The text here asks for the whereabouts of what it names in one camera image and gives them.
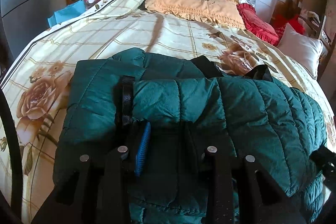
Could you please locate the dark green quilted jacket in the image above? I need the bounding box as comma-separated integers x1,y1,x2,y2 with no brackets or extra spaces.
53,48,327,223

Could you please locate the cream floral bed quilt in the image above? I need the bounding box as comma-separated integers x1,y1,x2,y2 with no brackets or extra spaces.
1,0,335,223

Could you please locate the red heart-shaped cushion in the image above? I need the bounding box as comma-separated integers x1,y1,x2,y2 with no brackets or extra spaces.
236,3,280,46

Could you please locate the light blue cloth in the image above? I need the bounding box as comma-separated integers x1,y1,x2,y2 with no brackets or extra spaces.
48,0,86,27

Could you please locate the yellow frilled pillow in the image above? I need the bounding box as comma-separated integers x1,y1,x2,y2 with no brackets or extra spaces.
145,0,245,30

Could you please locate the white pillow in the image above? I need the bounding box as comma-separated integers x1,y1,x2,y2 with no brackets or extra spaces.
277,23,323,80

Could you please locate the wooden chair with floral cushion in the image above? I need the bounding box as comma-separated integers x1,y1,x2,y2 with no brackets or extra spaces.
299,10,335,81

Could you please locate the grey refrigerator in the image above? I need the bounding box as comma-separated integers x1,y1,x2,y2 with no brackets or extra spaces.
1,0,46,58

